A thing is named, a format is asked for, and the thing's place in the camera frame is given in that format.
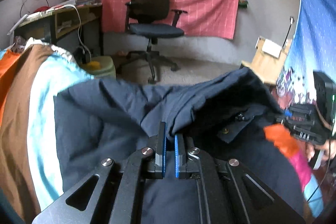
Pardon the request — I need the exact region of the dark navy puffer jacket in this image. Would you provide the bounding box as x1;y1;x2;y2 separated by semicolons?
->
54;68;303;223

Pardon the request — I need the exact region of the person's right hand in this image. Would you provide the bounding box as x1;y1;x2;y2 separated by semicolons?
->
305;139;335;162

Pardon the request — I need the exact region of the blue cartoon print curtain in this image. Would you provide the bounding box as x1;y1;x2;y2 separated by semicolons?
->
272;0;336;109

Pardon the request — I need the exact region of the small wooden side table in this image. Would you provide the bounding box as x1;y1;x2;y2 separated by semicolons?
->
240;36;292;85

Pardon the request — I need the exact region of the green plastic stool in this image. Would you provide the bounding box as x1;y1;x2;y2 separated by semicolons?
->
79;56;116;78

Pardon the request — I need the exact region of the orange brown teal bed sheet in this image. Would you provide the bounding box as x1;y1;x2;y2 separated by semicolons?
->
1;44;92;223

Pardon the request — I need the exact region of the black office chair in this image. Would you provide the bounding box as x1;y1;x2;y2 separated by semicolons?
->
116;0;188;84

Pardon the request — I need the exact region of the wooden desk with shelf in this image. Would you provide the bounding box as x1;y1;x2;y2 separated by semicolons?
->
8;1;104;55

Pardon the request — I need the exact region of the white charging cable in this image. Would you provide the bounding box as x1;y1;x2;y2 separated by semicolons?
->
53;3;93;63

